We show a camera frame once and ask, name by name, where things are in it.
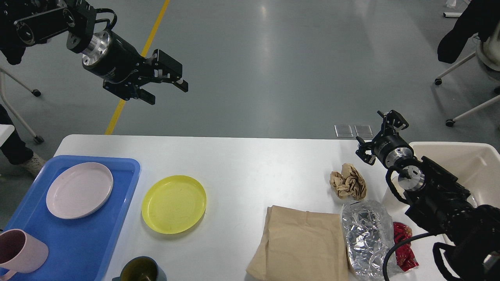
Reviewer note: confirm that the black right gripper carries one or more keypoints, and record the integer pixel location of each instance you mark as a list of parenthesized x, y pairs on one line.
[(387, 147)]

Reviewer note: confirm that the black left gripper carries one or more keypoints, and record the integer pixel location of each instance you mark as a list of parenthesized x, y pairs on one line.
[(124, 71)]

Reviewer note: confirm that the yellow plate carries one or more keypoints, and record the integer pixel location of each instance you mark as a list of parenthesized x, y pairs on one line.
[(174, 204)]

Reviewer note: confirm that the dark teal mug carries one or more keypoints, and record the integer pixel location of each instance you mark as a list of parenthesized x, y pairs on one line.
[(141, 268)]

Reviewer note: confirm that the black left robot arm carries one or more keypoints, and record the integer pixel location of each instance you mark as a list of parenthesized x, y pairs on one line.
[(26, 23)]

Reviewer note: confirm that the right floor outlet cover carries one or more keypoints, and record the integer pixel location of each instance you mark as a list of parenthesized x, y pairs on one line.
[(364, 131)]

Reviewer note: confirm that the floor outlet cover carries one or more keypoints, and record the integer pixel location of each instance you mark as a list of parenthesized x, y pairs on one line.
[(343, 131), (364, 131)]

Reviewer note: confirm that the left floor outlet cover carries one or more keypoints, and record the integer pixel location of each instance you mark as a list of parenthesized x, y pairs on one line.
[(343, 131)]

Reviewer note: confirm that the crumpled brown paper ball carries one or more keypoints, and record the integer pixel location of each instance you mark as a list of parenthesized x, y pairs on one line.
[(348, 182)]

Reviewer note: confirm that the crumpled silver foil bag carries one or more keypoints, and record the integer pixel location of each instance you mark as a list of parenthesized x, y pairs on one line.
[(368, 235)]

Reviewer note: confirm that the white plastic bin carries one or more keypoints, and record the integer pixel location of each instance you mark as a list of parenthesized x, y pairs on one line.
[(476, 165)]

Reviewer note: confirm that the white rolling rack leg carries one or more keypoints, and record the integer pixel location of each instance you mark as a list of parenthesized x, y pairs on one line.
[(13, 107)]

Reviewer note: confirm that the pink plate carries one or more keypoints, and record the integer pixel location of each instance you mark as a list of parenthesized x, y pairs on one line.
[(79, 191)]

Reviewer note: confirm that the red snack wrapper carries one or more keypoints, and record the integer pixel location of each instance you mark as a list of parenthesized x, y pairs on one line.
[(405, 257)]

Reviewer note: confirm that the white office chair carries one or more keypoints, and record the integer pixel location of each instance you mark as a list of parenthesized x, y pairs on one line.
[(488, 58)]

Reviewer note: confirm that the brown paper bag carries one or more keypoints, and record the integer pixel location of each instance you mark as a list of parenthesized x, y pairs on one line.
[(300, 245)]

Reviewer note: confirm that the person's foot in shoe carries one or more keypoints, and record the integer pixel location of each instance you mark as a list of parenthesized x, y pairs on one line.
[(17, 153)]

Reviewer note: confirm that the blue plastic tray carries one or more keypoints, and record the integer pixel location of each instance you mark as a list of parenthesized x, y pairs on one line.
[(79, 249)]

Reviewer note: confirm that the pink mug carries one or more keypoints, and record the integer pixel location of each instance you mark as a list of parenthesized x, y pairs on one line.
[(21, 253)]

